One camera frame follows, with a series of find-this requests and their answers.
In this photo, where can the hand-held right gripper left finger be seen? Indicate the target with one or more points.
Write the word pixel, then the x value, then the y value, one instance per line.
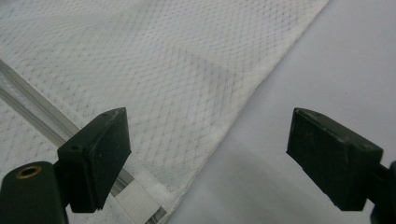
pixel 93 161

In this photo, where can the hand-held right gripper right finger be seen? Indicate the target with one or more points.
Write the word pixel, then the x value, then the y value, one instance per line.
pixel 333 158

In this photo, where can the white mesh fabric bag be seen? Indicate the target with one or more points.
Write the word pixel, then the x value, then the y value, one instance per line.
pixel 149 77

